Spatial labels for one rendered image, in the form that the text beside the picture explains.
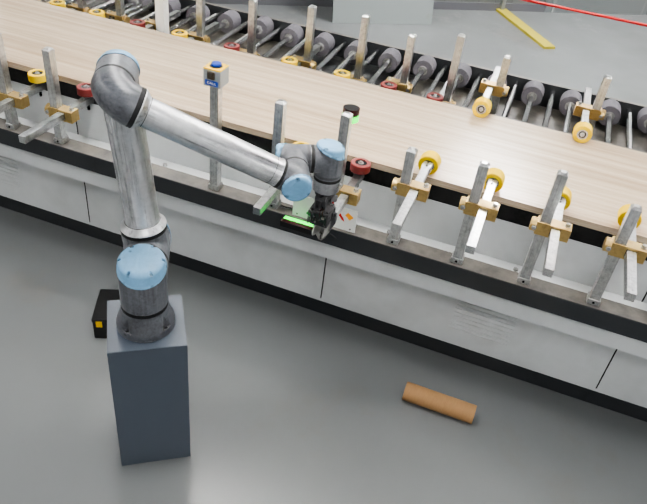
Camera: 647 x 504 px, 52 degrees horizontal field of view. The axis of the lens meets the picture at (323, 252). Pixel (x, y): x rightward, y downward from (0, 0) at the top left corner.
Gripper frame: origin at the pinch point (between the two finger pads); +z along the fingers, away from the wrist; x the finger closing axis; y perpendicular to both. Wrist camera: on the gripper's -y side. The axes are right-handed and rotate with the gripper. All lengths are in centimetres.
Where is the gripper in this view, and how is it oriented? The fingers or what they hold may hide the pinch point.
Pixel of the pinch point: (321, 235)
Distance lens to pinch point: 233.9
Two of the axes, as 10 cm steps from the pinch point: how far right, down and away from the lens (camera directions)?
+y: -3.5, 5.3, -7.7
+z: -1.1, 7.9, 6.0
